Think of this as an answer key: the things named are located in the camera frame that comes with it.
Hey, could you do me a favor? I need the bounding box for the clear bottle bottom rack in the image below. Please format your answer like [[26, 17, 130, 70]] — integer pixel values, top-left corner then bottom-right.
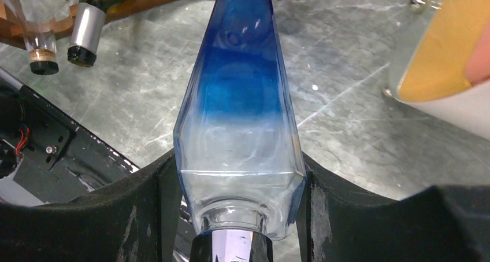
[[2, 0, 70, 75]]

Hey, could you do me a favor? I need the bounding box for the brown wooden wine rack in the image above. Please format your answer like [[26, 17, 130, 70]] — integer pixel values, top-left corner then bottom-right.
[[0, 0, 223, 50]]

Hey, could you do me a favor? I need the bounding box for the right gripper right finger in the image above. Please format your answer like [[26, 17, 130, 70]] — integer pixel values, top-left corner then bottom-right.
[[296, 156, 489, 261]]

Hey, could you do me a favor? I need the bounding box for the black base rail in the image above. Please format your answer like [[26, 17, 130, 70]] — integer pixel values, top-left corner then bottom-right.
[[1, 69, 139, 206]]

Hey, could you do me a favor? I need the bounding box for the blue square glass bottle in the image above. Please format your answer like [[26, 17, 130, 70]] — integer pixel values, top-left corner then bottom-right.
[[173, 0, 307, 261]]

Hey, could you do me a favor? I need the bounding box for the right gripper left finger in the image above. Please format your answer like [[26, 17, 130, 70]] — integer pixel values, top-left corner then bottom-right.
[[1, 151, 182, 261]]

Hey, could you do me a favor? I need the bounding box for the white cylinder drum orange face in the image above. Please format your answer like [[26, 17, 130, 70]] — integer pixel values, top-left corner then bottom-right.
[[387, 0, 489, 139]]

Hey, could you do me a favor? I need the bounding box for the dark bottle rack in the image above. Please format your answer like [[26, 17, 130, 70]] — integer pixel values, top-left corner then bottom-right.
[[67, 0, 126, 67]]

